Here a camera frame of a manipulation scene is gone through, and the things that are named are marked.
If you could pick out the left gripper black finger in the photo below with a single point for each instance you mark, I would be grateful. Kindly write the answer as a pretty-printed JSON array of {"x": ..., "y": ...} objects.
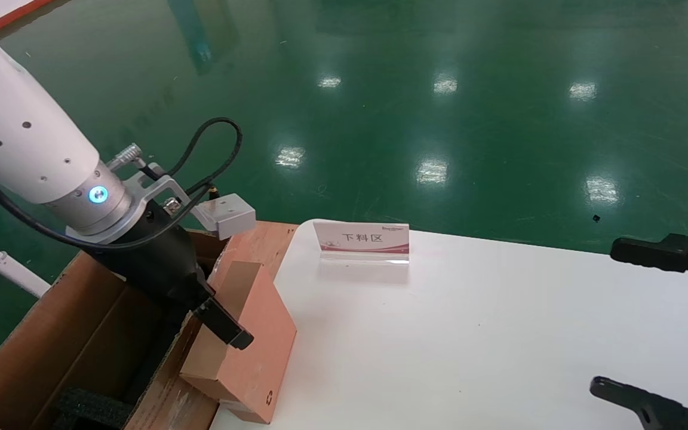
[{"x": 227, "y": 327}]

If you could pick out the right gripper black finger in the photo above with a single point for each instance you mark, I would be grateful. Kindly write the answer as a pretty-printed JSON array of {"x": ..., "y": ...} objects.
[
  {"x": 660, "y": 254},
  {"x": 654, "y": 409}
]

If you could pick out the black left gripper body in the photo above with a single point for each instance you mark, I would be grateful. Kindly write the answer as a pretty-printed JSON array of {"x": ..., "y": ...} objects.
[{"x": 165, "y": 263}]

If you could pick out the small cardboard box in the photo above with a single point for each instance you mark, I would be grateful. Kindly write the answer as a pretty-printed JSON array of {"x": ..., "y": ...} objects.
[{"x": 260, "y": 334}]

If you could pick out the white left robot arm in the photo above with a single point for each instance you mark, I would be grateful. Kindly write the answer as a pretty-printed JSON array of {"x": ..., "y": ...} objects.
[{"x": 9, "y": 119}]

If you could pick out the large cardboard box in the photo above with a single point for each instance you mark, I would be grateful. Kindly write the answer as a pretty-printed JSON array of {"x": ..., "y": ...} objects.
[{"x": 51, "y": 334}]

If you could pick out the white plastic pipe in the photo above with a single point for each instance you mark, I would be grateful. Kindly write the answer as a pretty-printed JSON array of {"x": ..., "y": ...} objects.
[{"x": 15, "y": 272}]

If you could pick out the black foam padding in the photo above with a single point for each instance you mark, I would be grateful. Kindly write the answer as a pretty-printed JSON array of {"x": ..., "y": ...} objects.
[{"x": 90, "y": 409}]

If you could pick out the acrylic sign with red stripe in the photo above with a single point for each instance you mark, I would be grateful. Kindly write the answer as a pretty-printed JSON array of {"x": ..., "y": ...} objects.
[{"x": 362, "y": 239}]

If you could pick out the grey metal camera bracket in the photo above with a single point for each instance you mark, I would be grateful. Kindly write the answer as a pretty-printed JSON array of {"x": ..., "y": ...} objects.
[{"x": 162, "y": 188}]

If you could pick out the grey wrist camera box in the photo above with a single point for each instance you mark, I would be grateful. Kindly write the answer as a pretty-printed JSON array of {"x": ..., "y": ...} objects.
[{"x": 230, "y": 215}]

